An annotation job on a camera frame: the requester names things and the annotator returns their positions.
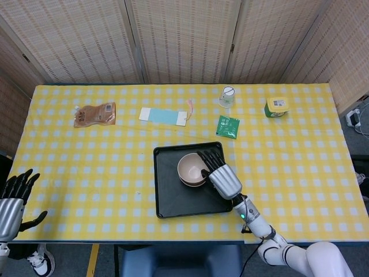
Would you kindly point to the blue and white card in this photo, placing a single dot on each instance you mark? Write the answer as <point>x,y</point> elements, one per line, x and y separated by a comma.
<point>162,116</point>

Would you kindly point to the yellow checked tablecloth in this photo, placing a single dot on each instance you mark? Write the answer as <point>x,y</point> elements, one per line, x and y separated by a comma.
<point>101,173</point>

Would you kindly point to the brown spouted pouch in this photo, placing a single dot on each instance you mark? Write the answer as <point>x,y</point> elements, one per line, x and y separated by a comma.
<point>95,115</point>

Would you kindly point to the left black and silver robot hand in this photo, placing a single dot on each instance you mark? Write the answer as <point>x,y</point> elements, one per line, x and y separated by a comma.
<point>10,213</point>

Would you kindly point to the woven folding screen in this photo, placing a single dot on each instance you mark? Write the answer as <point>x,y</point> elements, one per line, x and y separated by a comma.
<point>184,37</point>

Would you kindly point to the green tub with yellow lid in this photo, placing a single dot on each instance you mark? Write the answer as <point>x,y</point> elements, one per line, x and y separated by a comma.
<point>276,108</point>

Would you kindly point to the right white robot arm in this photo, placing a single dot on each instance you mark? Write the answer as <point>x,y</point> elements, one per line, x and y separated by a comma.
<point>288,254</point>

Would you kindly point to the green tea sachet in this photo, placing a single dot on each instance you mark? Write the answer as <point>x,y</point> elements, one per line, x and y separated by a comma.
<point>228,127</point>

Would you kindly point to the black and white sneaker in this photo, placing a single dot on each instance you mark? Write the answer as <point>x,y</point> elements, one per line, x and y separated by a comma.
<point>41,261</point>

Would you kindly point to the pink bowl with red stain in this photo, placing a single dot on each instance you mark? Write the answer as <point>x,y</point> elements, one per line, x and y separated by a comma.
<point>192,185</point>

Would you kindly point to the floral print paper cup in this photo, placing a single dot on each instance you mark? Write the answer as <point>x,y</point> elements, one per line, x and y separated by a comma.
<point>226,98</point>

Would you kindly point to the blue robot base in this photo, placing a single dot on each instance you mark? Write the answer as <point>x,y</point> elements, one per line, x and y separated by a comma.
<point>178,261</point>

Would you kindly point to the plain pink bowl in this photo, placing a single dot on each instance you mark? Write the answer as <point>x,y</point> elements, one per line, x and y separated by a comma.
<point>190,168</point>

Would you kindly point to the black square plastic tray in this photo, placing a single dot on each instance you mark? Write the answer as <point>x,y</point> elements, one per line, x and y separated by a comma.
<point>184,202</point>

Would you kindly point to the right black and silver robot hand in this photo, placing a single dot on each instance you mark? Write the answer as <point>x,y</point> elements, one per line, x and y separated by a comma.
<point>225,180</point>

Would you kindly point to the white power strip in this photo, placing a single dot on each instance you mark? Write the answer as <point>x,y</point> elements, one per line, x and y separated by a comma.
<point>354,117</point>

